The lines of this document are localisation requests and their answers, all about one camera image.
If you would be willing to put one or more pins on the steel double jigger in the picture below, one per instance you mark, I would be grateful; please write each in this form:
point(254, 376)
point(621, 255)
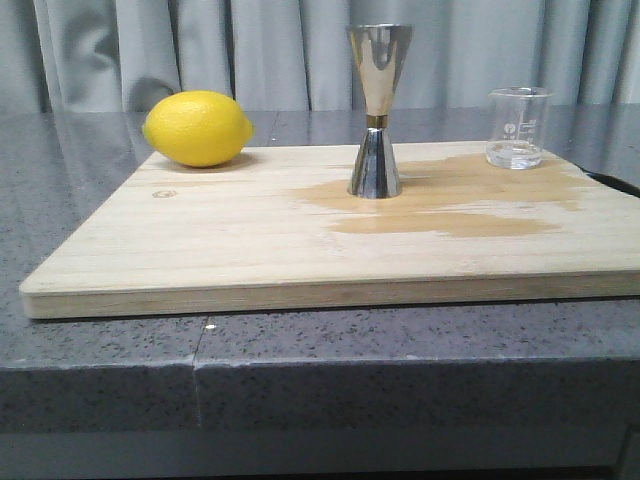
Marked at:
point(379, 52)

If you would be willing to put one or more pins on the grey curtain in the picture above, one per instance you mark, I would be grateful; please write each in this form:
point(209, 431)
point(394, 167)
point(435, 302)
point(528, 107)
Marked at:
point(118, 56)

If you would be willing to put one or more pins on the clear glass beaker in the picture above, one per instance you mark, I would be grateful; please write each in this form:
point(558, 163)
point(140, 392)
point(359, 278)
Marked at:
point(519, 119)

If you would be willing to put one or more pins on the light wooden cutting board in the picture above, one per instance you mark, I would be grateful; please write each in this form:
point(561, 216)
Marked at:
point(277, 229)

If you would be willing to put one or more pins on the yellow lemon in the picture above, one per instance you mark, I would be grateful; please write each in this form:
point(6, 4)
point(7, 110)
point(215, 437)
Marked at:
point(199, 128)

